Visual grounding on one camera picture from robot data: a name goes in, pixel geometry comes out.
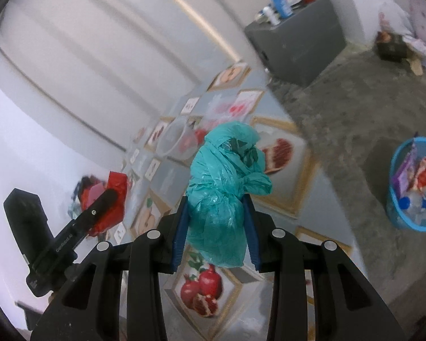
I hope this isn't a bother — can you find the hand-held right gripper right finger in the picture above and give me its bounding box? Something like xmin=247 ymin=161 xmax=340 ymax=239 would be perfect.
xmin=243 ymin=195 xmax=398 ymax=341

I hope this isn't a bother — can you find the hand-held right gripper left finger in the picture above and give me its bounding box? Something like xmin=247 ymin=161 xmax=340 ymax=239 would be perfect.
xmin=30 ymin=195 xmax=190 ymax=341

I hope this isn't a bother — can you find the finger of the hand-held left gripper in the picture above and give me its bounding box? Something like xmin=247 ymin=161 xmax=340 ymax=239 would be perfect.
xmin=71 ymin=189 xmax=118 ymax=236

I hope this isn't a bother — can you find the red foil packet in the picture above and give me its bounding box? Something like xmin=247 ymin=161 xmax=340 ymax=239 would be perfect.
xmin=80 ymin=171 xmax=129 ymax=237

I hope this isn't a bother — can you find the teal plastic bag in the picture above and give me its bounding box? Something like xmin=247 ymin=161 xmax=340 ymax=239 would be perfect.
xmin=185 ymin=121 xmax=273 ymax=269

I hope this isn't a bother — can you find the blue plastic waste basket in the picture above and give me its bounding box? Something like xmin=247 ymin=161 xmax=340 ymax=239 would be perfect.
xmin=386 ymin=137 xmax=426 ymax=234

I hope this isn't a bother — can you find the purple and yellow packet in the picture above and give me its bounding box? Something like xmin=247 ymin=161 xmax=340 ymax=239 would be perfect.
xmin=393 ymin=142 xmax=418 ymax=195

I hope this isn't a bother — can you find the clear plastic bottle blue label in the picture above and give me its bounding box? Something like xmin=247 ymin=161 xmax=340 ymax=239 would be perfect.
xmin=398 ymin=192 xmax=426 ymax=225

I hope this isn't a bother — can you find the fruit printed tablecloth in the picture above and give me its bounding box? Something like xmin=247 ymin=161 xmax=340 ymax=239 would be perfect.
xmin=121 ymin=62 xmax=354 ymax=341

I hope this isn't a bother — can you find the clear plastic container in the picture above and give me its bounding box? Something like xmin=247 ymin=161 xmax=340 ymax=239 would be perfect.
xmin=156 ymin=119 xmax=207 ymax=161

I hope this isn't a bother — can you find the grey cabinet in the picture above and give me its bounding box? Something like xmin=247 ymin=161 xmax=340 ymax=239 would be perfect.
xmin=244 ymin=0 xmax=348 ymax=88

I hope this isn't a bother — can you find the small white bottle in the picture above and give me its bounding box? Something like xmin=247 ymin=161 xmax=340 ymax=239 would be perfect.
xmin=263 ymin=5 xmax=282 ymax=26

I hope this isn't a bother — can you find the blue and white bottle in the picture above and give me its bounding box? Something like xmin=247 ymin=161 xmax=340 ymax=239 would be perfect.
xmin=267 ymin=0 xmax=295 ymax=19

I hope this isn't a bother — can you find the white plastic bag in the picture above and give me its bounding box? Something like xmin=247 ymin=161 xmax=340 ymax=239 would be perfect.
xmin=378 ymin=2 xmax=411 ymax=38

